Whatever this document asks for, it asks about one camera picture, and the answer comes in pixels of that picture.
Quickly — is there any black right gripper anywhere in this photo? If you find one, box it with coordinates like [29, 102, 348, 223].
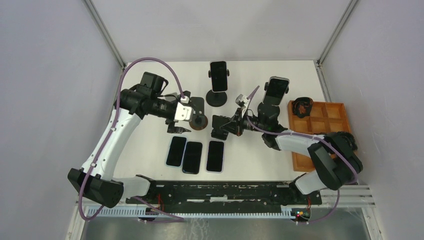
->
[220, 107, 267, 137]

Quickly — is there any small black phone stand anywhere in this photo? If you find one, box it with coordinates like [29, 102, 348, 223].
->
[210, 115, 231, 141]

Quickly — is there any wooden base black phone stand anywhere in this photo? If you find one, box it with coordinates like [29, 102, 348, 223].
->
[189, 96, 208, 131]

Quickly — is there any light blue cased phone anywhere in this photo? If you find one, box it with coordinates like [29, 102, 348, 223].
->
[165, 136, 187, 168]

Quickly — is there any white folding phone stand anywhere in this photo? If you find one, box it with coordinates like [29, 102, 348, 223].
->
[163, 94, 180, 102]

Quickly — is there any black round stand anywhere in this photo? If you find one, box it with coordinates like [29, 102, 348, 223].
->
[205, 90, 228, 107]

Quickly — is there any white framed small phone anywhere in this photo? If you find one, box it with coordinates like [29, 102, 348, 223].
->
[206, 140, 225, 173]

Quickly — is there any black phone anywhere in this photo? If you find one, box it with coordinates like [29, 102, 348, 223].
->
[182, 141, 203, 175]
[209, 61, 229, 93]

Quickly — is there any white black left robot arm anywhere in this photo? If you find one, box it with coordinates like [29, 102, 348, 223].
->
[67, 72, 194, 209]

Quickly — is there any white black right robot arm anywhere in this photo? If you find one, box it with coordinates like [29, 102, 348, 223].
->
[211, 103, 363, 204]

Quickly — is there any white cased phone on stand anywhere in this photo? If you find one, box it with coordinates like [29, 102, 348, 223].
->
[262, 76, 290, 106]

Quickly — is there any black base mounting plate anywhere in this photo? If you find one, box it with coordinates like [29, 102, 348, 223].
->
[141, 180, 323, 214]

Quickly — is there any orange compartment tray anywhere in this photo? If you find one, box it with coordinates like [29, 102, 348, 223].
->
[286, 100, 353, 173]

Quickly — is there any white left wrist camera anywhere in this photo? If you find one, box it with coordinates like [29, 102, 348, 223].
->
[173, 96, 194, 122]

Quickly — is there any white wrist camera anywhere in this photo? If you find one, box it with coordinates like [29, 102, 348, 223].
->
[235, 94, 251, 117]
[173, 96, 194, 122]

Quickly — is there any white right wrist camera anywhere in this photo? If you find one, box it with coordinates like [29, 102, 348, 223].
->
[235, 94, 251, 117]

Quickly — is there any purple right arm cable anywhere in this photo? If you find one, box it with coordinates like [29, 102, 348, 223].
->
[245, 85, 360, 225]

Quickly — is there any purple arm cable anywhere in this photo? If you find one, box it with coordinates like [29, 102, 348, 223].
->
[245, 85, 360, 225]
[77, 56, 187, 225]

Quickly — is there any black cable bundle top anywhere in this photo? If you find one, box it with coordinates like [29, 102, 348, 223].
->
[291, 96, 315, 119]

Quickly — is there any black cable bundle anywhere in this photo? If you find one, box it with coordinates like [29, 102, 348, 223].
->
[291, 96, 315, 119]
[337, 131, 359, 150]

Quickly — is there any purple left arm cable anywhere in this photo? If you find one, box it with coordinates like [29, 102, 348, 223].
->
[77, 56, 187, 225]

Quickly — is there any white slotted cable duct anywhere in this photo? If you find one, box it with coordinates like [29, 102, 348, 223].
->
[98, 205, 300, 220]

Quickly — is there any black cable bundle middle right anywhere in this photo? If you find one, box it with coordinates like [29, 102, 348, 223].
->
[337, 131, 359, 150]

